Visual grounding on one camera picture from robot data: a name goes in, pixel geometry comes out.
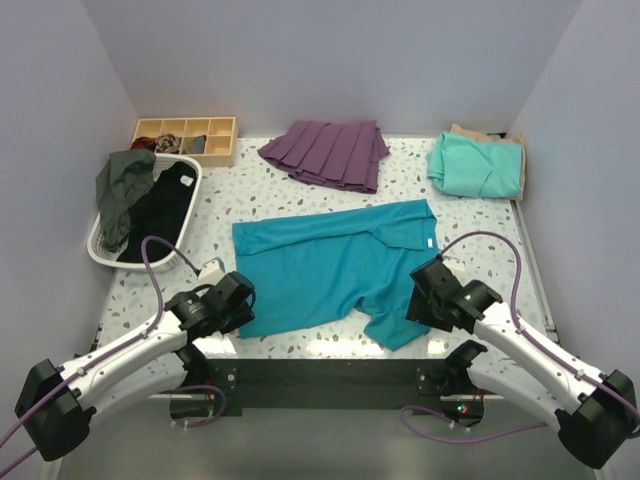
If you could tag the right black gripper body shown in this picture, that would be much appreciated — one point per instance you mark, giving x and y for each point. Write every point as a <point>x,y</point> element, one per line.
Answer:
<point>425,309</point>

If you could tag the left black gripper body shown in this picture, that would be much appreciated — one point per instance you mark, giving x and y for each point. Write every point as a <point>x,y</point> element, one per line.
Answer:
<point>235,318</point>

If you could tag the teal t shirt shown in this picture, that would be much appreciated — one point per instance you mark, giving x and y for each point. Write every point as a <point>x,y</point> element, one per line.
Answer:
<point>315,269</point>

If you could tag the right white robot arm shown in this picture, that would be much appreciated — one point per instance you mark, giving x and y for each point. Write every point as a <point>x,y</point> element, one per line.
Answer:
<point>590,410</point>

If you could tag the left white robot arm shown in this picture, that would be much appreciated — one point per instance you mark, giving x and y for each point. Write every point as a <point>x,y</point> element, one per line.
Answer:
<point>58,404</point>

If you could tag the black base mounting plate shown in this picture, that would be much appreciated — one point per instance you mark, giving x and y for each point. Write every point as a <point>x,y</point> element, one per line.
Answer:
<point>357,384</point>

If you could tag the black garment in basket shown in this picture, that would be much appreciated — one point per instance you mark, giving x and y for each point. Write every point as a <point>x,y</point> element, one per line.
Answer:
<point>161,211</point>

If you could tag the mint green folded shirt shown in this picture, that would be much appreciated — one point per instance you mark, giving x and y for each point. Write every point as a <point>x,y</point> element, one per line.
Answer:
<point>462,167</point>

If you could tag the dark grey fabric roll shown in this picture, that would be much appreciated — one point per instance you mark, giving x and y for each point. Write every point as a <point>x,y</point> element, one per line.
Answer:
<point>194,145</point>

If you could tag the dark green garment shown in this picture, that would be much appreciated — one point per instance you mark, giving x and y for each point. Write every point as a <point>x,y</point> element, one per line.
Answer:
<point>124,179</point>

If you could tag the tan folded cloth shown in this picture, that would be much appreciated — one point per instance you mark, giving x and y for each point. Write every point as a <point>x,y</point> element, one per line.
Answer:
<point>502,138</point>

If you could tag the purple pleated skirt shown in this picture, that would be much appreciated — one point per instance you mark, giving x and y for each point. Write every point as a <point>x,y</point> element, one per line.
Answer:
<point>339,156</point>

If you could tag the patterned brown fabric roll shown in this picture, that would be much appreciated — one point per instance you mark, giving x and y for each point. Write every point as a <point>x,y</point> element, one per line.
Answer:
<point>168,143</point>

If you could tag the wooden compartment organizer box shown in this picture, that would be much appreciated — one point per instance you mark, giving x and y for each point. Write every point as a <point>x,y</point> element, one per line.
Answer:
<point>211,141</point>

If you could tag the red black fabric roll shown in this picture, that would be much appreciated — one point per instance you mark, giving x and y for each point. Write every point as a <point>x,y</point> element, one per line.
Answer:
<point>144,142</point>

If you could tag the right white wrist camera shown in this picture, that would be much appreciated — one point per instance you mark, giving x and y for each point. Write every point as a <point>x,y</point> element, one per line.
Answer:
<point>454,264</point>

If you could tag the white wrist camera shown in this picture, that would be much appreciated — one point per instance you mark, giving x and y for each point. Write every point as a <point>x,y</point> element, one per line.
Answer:
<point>212,271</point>
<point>454,264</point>

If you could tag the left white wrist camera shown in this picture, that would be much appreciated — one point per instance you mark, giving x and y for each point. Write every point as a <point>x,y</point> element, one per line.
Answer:
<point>212,271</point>

